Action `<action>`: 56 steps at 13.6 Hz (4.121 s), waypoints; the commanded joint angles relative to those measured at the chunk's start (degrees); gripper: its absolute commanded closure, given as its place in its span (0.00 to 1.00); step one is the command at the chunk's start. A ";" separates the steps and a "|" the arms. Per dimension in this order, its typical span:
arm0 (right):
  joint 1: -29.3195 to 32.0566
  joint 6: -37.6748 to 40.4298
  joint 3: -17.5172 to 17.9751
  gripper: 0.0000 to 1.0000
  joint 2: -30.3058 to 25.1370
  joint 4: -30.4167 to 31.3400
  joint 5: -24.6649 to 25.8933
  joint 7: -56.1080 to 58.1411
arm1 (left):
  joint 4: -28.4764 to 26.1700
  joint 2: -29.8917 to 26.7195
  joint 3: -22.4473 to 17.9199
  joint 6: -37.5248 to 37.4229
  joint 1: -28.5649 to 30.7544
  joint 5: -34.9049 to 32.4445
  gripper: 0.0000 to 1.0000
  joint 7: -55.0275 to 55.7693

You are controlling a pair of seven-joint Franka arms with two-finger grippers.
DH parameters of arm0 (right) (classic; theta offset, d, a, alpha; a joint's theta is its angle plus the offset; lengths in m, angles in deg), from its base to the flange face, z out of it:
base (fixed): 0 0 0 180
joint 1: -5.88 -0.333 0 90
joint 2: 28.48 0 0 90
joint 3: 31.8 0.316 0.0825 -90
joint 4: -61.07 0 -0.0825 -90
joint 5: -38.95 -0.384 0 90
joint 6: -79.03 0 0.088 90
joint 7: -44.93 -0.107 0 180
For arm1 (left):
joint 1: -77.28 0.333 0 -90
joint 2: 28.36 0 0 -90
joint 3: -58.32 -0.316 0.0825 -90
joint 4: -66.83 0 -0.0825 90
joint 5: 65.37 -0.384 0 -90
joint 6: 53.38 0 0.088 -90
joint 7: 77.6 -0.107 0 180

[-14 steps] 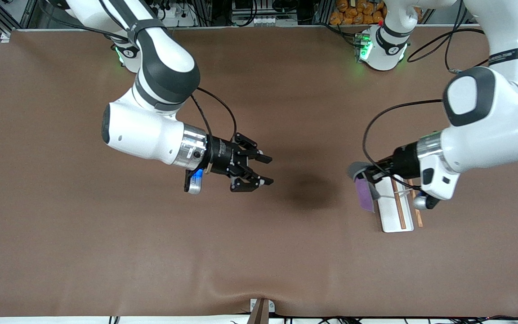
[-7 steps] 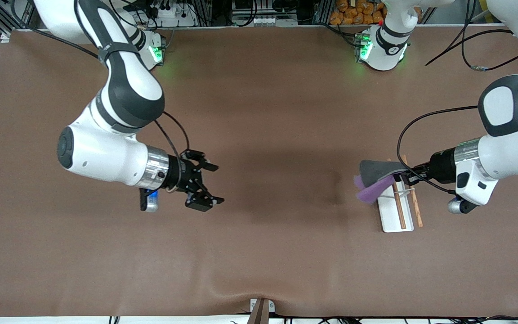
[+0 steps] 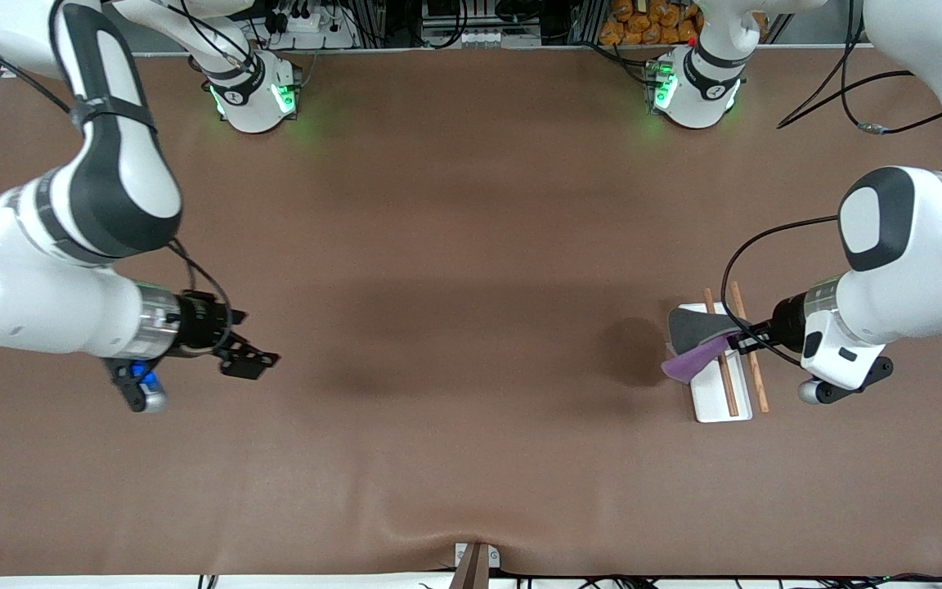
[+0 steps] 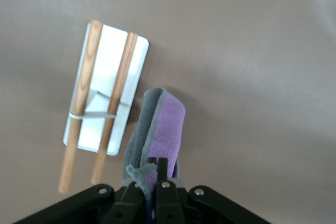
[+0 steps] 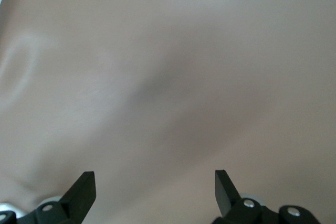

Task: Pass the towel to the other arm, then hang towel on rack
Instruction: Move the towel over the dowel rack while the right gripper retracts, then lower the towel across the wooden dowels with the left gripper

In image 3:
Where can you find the white power strip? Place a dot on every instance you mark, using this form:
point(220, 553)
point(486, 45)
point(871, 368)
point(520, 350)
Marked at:
point(307, 29)

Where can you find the brown table cover mat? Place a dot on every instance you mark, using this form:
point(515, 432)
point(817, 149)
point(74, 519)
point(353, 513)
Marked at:
point(438, 245)

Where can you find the grey mounting bracket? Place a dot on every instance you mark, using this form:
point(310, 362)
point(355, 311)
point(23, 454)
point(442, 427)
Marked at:
point(461, 556)

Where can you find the grey and purple towel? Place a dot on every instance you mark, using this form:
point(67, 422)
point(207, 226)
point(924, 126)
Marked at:
point(696, 331)

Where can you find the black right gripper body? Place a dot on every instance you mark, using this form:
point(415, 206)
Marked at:
point(201, 325)

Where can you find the wooden chopstick pair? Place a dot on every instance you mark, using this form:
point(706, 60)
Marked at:
point(760, 388)

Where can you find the aluminium profile post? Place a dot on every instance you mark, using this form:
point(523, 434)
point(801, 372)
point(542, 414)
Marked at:
point(471, 577)

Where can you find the white rack base plate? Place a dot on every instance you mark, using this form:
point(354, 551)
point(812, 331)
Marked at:
point(712, 401)

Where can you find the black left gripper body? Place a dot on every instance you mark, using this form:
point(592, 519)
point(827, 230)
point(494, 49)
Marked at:
point(785, 320)

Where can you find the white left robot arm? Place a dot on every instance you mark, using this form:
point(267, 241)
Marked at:
point(912, 286)

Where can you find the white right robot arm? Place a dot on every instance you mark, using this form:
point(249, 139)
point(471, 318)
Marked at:
point(119, 164)

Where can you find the orange snack bag pile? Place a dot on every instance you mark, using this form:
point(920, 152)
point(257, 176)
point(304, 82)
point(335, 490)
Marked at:
point(643, 20)

